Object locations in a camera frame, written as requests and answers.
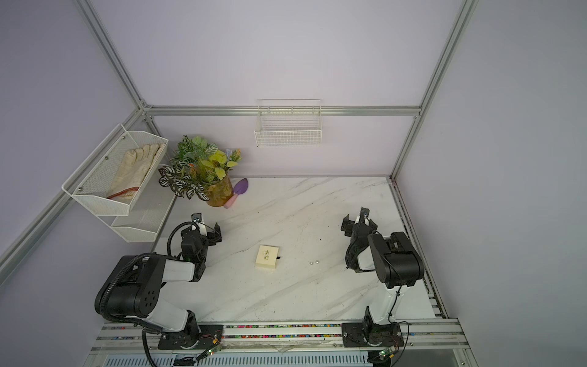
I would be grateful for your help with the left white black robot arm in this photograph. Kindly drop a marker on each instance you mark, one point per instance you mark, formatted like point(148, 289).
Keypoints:
point(132, 292)

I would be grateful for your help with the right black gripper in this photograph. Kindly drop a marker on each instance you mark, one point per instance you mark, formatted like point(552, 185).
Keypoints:
point(348, 226)

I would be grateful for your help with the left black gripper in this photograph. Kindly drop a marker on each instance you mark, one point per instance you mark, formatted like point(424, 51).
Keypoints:
point(211, 235)

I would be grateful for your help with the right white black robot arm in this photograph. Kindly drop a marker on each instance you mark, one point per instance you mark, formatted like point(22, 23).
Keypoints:
point(398, 268)

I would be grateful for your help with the cream drawer jewelry box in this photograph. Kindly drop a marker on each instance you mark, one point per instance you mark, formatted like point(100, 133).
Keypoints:
point(267, 257)

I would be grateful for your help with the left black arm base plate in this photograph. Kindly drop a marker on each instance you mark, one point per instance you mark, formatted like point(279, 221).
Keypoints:
point(210, 335)

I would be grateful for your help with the amber glass plant pot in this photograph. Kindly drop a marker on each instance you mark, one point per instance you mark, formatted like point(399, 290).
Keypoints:
point(219, 193)

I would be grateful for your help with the upper white mesh shelf basket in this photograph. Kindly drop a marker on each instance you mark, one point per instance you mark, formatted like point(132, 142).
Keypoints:
point(92, 184)

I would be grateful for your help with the artificial green leafy plant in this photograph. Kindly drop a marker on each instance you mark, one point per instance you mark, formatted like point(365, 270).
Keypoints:
point(197, 164)

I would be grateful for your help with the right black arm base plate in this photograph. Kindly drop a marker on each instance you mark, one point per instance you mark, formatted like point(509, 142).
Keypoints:
point(361, 335)

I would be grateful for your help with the white wire wall basket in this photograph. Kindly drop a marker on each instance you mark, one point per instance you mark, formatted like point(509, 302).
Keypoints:
point(289, 123)

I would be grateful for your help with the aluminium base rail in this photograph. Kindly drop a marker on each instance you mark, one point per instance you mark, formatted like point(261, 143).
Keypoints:
point(274, 336)

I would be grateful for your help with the cream work gloves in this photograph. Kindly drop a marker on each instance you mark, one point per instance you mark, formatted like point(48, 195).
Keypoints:
point(132, 171)

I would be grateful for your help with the lower white mesh shelf basket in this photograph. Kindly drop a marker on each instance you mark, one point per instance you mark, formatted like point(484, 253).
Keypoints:
point(147, 216)

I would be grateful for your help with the white mesh shelf basket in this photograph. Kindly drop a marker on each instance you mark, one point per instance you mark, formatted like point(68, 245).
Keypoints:
point(147, 216)
point(92, 184)

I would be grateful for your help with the purple pink garden trowel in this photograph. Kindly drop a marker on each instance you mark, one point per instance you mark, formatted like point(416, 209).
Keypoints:
point(239, 189)

